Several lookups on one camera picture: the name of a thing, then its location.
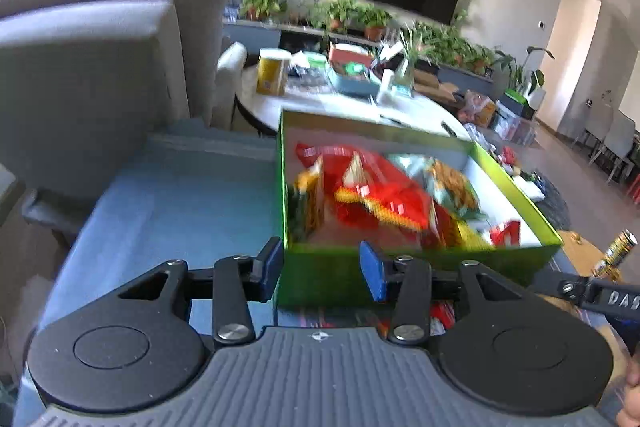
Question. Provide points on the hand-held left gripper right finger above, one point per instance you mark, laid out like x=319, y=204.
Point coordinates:
x=372, y=272

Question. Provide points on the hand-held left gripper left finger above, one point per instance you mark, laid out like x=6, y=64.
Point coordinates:
x=272, y=259

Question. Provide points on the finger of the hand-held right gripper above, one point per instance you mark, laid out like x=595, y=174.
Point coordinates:
x=567, y=288

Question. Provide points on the green cardboard box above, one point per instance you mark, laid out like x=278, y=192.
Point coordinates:
x=325, y=277

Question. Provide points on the yellow red chip bag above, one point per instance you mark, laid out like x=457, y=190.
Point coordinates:
x=310, y=197

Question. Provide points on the white blue red wrapper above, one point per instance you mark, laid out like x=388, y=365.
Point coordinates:
x=505, y=234

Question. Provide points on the red black snack packet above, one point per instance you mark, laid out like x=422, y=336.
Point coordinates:
x=442, y=317

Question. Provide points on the red snack bag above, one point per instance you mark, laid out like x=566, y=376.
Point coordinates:
x=380, y=187

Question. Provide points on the yellow green snack packet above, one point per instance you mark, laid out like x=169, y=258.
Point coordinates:
x=465, y=232

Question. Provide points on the green yellow snack bag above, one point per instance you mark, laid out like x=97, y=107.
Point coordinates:
x=450, y=184

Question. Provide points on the person's right hand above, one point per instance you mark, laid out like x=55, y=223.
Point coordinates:
x=635, y=369

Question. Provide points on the round wooden side table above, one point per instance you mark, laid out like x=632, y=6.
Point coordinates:
x=580, y=252

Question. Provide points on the yellow black can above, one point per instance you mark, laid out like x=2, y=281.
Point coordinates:
x=614, y=254

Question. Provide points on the dark marble round table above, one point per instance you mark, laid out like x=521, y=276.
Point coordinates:
x=550, y=202

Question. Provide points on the blue striped tablecloth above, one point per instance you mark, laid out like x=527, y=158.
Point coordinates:
x=175, y=217

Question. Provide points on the red plastic stool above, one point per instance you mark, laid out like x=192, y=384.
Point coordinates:
x=634, y=189

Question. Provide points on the grey dining chair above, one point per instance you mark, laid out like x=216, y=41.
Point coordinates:
x=620, y=147
x=595, y=132

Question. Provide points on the white round coffee table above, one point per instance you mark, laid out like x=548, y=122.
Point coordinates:
x=320, y=109

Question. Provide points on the clear storage bin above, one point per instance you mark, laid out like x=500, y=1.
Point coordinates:
x=515, y=127

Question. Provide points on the blue plastic basket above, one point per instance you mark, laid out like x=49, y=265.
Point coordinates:
x=355, y=88

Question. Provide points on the yellow canister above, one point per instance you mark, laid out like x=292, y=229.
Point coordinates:
x=272, y=74

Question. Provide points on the small white bottle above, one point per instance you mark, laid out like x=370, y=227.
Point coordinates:
x=386, y=87

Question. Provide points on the small green black box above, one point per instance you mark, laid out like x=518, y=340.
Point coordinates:
x=516, y=102

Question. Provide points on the plastic bag with red fruit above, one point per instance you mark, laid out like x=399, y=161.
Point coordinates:
x=477, y=107

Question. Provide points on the open cardboard box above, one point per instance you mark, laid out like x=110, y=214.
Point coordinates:
x=440, y=87

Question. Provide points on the large leaf plant white pot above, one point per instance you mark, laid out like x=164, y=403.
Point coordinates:
x=525, y=79

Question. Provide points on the spider plant in glass vase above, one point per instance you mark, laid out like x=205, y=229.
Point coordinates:
x=411, y=62

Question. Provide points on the pink red box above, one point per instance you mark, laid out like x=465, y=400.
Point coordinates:
x=350, y=53

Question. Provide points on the grey sofa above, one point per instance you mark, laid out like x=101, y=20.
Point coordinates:
x=100, y=72

